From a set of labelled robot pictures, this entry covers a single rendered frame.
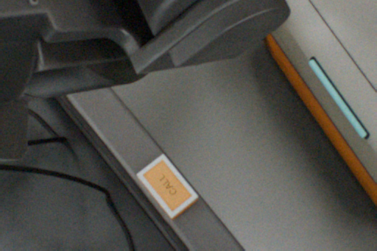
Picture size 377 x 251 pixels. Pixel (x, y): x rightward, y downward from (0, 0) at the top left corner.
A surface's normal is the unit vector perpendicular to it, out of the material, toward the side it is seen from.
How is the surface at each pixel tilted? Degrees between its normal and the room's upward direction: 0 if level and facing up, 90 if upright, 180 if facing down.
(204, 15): 46
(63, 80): 88
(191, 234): 0
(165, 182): 0
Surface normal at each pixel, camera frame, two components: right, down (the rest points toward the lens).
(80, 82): -0.16, 0.94
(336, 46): -0.11, -0.30
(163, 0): -0.73, 0.19
